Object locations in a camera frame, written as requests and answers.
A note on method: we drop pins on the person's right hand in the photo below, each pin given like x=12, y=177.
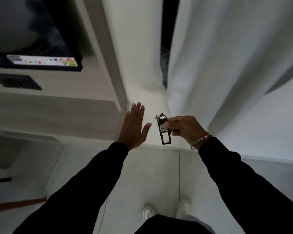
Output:
x=188, y=130

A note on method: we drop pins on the person's left hand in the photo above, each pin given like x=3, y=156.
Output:
x=131, y=130

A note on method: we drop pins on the person's right thumb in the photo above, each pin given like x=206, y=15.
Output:
x=170, y=124

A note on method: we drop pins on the person's left thumb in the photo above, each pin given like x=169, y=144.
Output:
x=146, y=129

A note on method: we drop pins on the person's left middle finger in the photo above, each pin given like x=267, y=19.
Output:
x=137, y=111

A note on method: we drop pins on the person's left little finger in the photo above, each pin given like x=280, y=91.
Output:
x=126, y=117

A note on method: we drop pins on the black plastic key tag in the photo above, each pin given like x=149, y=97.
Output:
x=164, y=136

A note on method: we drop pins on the person's left forearm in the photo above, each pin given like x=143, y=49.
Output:
x=80, y=192

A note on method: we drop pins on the person's right forearm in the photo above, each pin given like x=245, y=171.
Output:
x=246, y=192

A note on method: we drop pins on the small metal key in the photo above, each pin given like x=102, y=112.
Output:
x=157, y=117

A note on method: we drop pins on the white wooden television cabinet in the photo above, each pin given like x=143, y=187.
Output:
x=70, y=104

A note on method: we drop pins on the white left shoe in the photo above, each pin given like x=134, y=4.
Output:
x=148, y=212

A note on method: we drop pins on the white shoe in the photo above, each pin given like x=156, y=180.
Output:
x=183, y=209
x=148, y=212

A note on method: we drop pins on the white right shoe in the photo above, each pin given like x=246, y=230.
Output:
x=183, y=209

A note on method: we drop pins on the wide white curtain panel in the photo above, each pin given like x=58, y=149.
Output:
x=224, y=58

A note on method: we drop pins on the person's black top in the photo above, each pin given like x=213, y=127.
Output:
x=171, y=225

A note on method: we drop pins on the colourful sticker strip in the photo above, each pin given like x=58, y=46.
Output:
x=42, y=61

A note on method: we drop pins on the black rectangular panel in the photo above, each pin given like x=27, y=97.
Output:
x=14, y=81

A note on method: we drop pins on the black flat screen television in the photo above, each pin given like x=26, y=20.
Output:
x=26, y=29

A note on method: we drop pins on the brown wooden strip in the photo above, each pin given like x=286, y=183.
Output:
x=19, y=204

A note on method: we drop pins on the dark thin bar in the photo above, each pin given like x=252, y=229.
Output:
x=0, y=180

